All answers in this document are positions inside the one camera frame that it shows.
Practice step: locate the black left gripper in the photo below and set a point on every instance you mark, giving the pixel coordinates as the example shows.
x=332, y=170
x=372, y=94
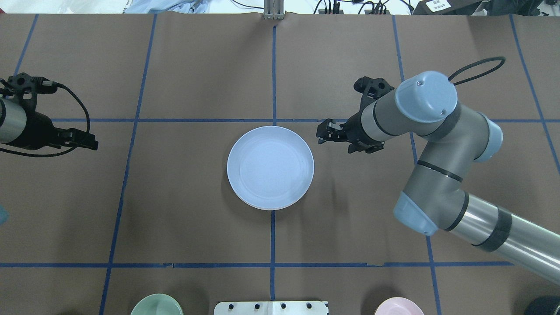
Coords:
x=37, y=129

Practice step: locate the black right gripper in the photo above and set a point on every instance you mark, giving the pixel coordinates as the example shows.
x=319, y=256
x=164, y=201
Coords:
x=358, y=130

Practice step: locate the light blue plate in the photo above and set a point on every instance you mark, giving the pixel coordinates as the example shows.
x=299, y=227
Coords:
x=270, y=163

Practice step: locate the pink plate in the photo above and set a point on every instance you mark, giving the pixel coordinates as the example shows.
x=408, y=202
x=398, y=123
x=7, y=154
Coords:
x=271, y=205

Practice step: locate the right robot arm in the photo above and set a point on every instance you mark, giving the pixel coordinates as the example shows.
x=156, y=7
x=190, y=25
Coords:
x=457, y=137

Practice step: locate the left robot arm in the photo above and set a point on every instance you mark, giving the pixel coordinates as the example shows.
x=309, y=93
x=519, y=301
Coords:
x=34, y=131

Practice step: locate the pink bowl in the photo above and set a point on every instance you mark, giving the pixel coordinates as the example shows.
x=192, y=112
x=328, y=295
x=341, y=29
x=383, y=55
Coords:
x=398, y=306

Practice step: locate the green bowl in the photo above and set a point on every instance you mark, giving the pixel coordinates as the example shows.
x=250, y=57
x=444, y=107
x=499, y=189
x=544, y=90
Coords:
x=157, y=304

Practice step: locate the dark pot with glass lid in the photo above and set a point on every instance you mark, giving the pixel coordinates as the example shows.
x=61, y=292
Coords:
x=544, y=305

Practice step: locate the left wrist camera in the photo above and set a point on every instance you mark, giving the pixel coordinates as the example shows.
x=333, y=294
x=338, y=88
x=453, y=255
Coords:
x=25, y=89

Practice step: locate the aluminium frame post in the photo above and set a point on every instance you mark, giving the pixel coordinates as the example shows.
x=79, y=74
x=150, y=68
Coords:
x=273, y=9

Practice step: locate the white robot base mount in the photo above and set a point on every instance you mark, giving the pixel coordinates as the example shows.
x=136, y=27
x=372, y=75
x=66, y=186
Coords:
x=272, y=308

